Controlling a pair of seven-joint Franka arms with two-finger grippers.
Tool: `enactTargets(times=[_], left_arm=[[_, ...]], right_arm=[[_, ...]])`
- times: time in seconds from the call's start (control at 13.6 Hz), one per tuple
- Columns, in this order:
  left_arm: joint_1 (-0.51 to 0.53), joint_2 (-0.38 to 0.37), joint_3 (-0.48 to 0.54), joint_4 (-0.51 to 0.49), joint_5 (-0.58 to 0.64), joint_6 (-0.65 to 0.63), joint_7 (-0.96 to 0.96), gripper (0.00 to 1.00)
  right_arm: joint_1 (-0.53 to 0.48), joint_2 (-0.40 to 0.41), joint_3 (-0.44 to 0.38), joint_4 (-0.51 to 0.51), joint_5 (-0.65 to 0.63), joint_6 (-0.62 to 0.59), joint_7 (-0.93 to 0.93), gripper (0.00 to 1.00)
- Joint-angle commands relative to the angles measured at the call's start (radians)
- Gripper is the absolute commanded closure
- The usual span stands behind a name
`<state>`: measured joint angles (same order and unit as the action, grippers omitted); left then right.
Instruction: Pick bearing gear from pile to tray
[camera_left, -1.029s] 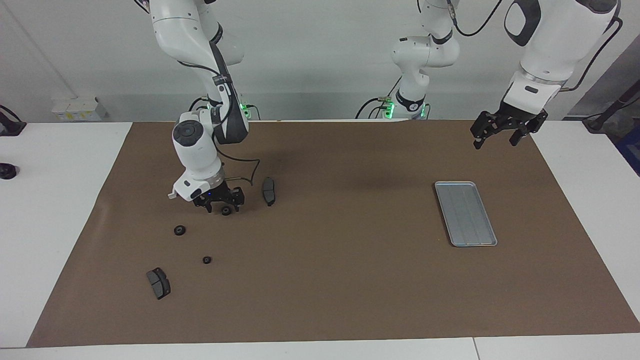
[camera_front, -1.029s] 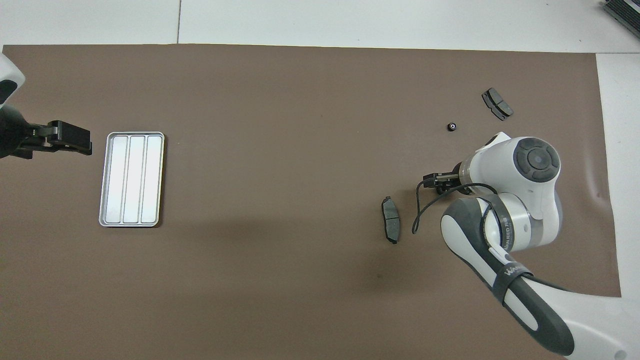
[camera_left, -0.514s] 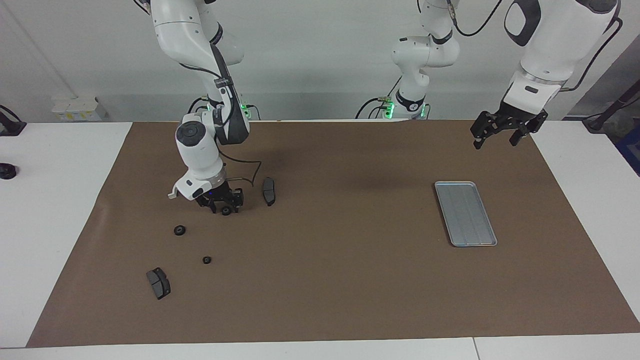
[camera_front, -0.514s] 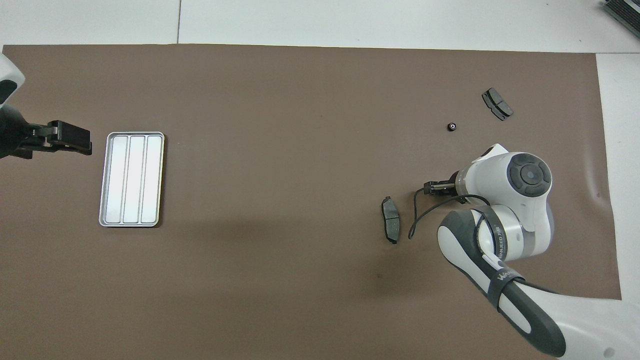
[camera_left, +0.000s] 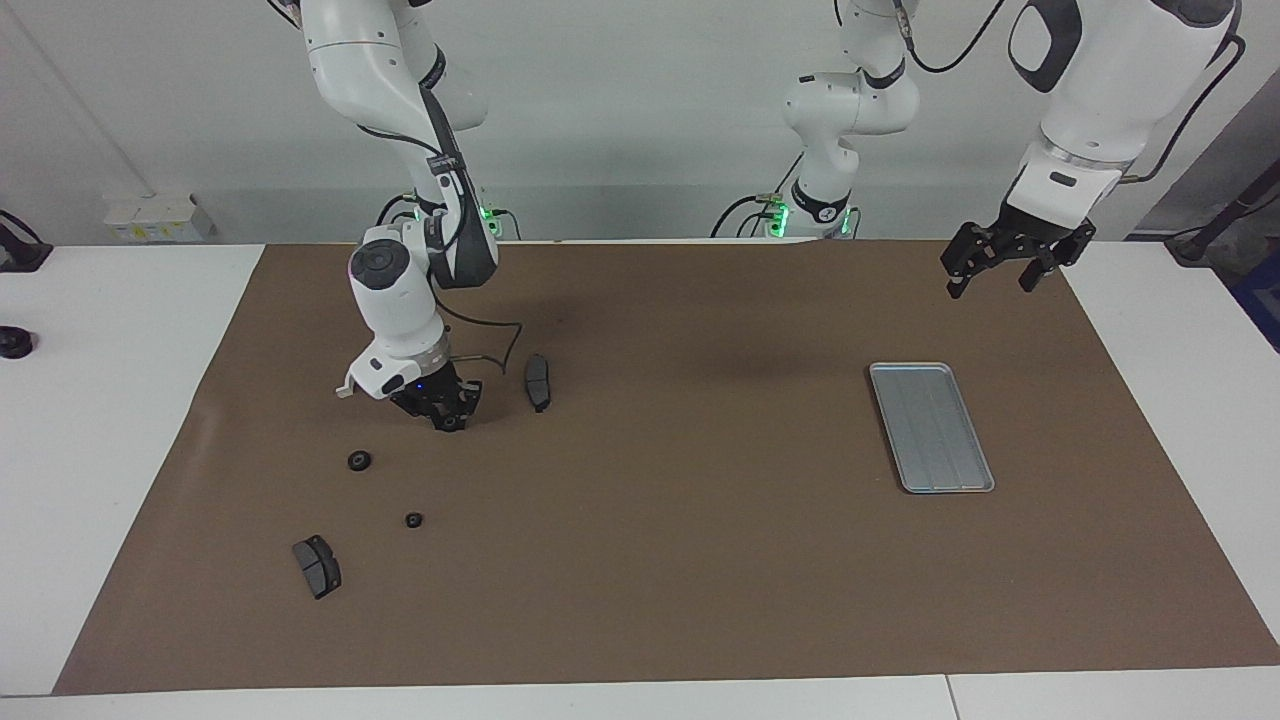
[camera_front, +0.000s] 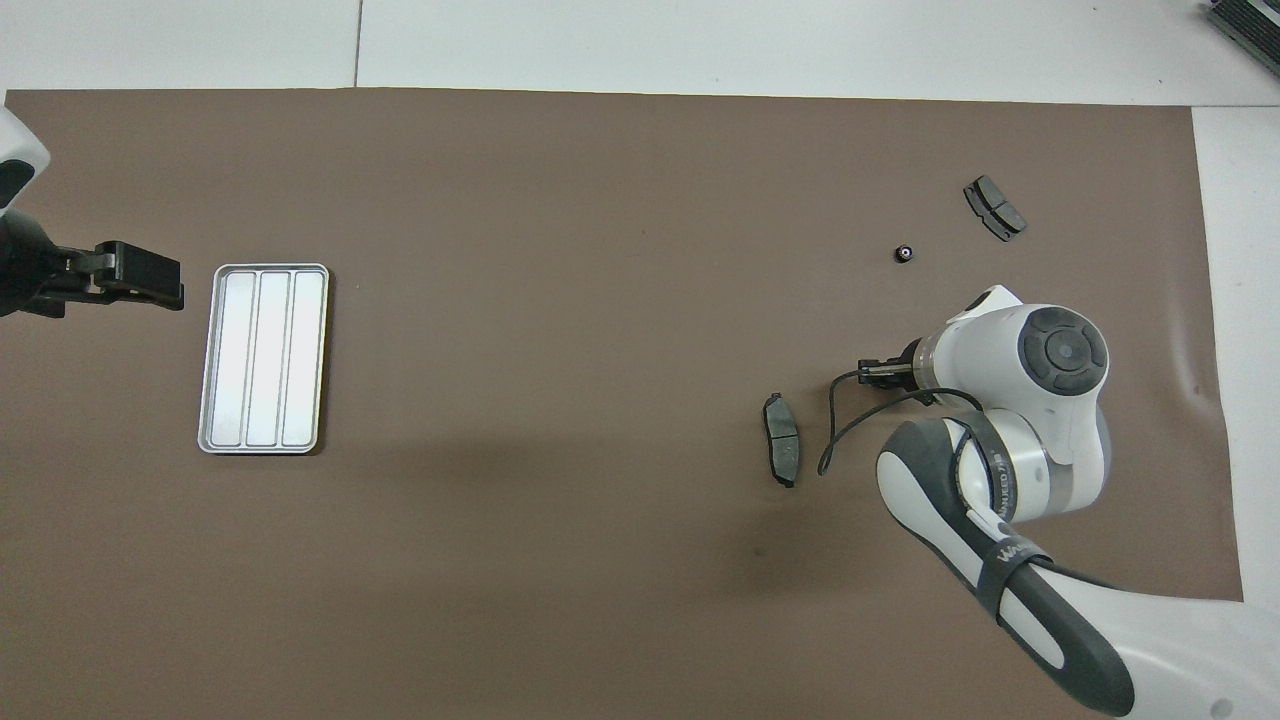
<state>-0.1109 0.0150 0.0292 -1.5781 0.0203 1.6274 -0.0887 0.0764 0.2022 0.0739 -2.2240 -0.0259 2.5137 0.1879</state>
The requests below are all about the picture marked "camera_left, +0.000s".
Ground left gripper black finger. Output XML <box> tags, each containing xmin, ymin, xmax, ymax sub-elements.
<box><xmin>1020</xmin><ymin>250</ymin><xmax>1063</xmax><ymax>293</ymax></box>
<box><xmin>942</xmin><ymin>225</ymin><xmax>989</xmax><ymax>299</ymax></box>

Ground silver metal tray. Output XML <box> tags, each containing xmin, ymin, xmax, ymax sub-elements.
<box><xmin>868</xmin><ymin>362</ymin><xmax>997</xmax><ymax>495</ymax></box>

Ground black stand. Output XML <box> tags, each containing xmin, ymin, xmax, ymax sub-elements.
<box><xmin>1165</xmin><ymin>190</ymin><xmax>1280</xmax><ymax>266</ymax></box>

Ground stacked dark grey brake pads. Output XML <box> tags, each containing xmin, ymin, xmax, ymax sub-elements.
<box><xmin>292</xmin><ymin>535</ymin><xmax>343</xmax><ymax>601</ymax></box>

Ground blue object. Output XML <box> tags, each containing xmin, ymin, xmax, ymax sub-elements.
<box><xmin>1235</xmin><ymin>255</ymin><xmax>1280</xmax><ymax>351</ymax></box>

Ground brown table mat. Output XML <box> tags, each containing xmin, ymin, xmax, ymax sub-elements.
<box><xmin>52</xmin><ymin>238</ymin><xmax>1280</xmax><ymax>696</ymax></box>

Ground black table clamp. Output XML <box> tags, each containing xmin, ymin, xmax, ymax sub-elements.
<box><xmin>0</xmin><ymin>210</ymin><xmax>53</xmax><ymax>273</ymax></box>

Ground black right base cable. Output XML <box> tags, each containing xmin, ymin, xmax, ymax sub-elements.
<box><xmin>375</xmin><ymin>192</ymin><xmax>419</xmax><ymax>243</ymax></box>

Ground black base cable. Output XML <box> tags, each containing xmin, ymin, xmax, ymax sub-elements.
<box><xmin>710</xmin><ymin>155</ymin><xmax>793</xmax><ymax>239</ymax></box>
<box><xmin>375</xmin><ymin>192</ymin><xmax>419</xmax><ymax>243</ymax></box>

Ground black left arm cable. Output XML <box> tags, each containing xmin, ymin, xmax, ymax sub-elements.
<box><xmin>900</xmin><ymin>0</ymin><xmax>1246</xmax><ymax>186</ymax></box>

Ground black left base cable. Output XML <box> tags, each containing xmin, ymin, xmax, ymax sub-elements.
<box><xmin>710</xmin><ymin>155</ymin><xmax>793</xmax><ymax>239</ymax></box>

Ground white wall socket box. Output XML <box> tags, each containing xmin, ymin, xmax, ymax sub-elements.
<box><xmin>103</xmin><ymin>193</ymin><xmax>216</xmax><ymax>244</ymax></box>

